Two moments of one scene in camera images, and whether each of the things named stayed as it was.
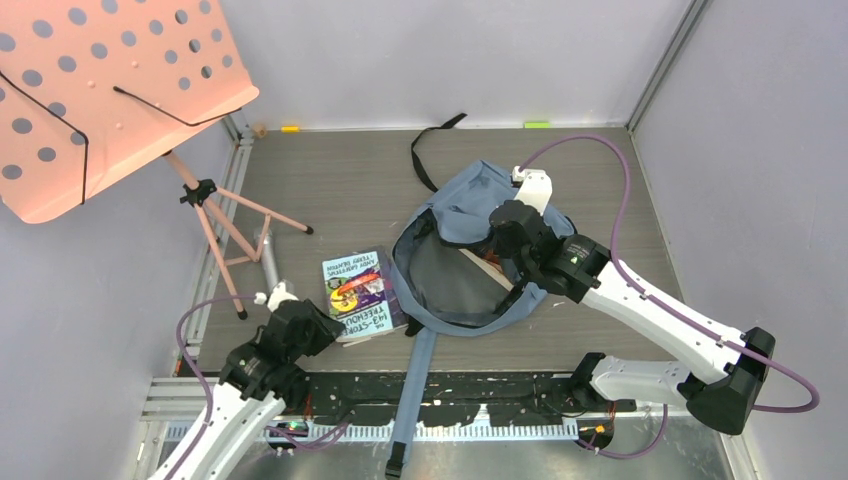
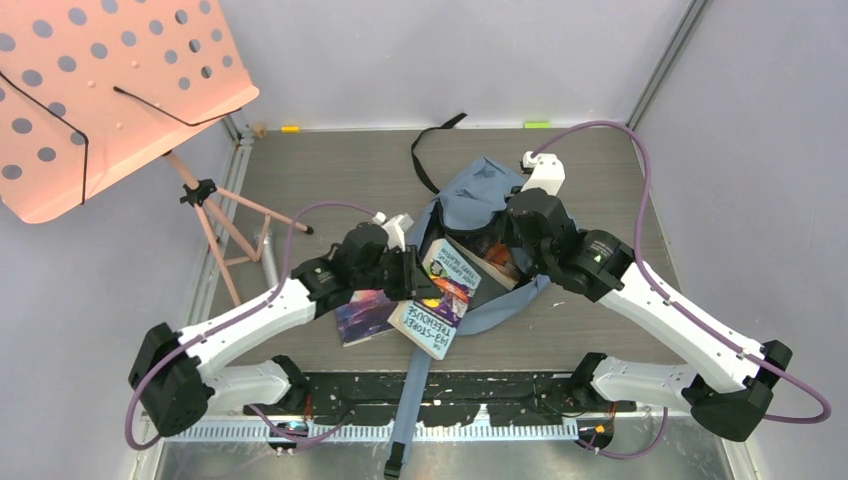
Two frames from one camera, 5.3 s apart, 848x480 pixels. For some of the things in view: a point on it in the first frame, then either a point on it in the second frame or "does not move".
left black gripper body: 317,336 to 398,274
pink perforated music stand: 93,90 does not move
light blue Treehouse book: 356,295 to 427,322
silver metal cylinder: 268,259 does not move
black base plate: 452,399 does not move
